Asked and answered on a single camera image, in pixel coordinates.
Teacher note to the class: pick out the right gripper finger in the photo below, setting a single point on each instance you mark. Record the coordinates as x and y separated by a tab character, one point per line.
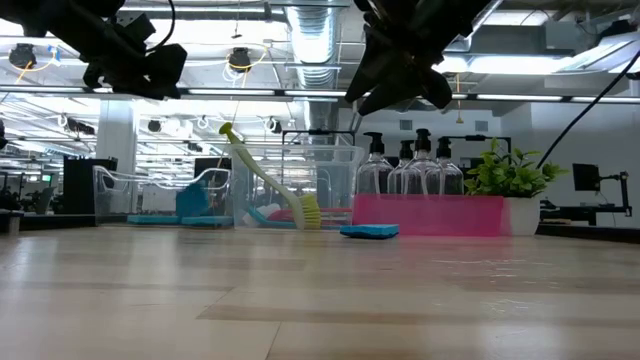
415	90
367	70

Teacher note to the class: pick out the clear pump bottle black top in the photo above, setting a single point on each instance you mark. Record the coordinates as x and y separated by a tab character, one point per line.
444	150
406	150
375	172
422	142

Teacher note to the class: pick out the green brush yellow bristles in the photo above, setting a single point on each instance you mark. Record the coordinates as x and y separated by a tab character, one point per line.
280	190

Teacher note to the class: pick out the red brush white bristles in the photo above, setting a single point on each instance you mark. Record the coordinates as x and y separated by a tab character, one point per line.
320	211
295	217

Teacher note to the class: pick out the blue sponge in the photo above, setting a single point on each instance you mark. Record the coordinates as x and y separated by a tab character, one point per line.
370	231
152	219
207	221

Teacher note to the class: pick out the blue brush white bristles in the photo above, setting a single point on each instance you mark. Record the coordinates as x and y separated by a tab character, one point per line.
265	220

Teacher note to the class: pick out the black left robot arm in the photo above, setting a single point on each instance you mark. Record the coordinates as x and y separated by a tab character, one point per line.
55	20

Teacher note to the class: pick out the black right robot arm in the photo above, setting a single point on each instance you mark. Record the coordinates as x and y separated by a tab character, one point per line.
465	10

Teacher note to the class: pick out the white building column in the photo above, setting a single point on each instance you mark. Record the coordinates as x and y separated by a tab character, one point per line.
117	130

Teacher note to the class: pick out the black cabinet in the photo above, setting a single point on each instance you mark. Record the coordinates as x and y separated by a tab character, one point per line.
87	185

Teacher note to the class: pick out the clear plastic bin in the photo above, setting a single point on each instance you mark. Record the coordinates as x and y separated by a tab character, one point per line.
300	175

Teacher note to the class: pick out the clear dish rack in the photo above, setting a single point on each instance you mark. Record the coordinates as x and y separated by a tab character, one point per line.
150	195

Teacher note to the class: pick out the red plastic tray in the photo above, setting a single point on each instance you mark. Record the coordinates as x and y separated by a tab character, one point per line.
430	215

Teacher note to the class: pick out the green artificial plant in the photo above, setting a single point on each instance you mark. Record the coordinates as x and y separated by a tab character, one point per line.
515	180

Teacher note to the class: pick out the blue office chair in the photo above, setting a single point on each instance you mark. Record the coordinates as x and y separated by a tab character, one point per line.
192	200

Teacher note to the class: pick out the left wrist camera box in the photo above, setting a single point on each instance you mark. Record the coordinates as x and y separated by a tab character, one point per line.
135	25

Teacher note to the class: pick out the silver ceiling air duct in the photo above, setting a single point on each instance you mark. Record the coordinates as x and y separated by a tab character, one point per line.
312	45

